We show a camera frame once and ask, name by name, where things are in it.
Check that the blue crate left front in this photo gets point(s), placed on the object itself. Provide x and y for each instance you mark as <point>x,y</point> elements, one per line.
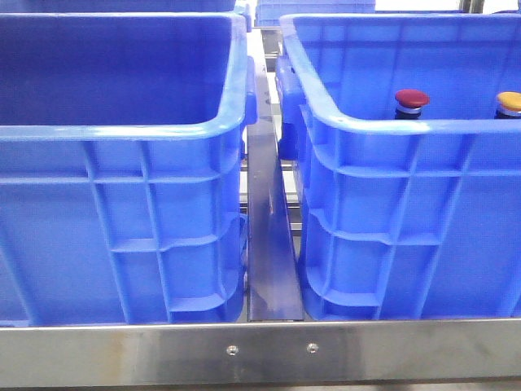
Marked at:
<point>121,150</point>

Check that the yellow mushroom push button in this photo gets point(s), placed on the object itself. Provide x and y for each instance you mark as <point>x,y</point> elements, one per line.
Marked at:
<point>508,105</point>

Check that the blue crate far centre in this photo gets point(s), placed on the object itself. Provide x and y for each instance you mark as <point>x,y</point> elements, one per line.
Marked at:
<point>268,12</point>

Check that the blue crate far left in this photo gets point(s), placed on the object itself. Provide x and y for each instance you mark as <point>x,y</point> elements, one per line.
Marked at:
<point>78,6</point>

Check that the steel front rail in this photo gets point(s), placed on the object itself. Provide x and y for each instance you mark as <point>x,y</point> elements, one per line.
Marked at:
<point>260,353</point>

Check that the blue crate right front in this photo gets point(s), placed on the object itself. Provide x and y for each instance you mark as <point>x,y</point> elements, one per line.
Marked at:
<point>405,219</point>

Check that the blue crate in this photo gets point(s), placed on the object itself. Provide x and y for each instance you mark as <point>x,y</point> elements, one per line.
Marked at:
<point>121,150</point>
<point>405,219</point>
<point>268,12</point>
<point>78,6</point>

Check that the steel divider bar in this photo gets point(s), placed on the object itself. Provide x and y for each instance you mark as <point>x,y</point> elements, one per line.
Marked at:
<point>273,284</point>

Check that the red mushroom push button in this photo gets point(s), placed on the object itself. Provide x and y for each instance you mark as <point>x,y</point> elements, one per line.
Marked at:
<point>409,103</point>

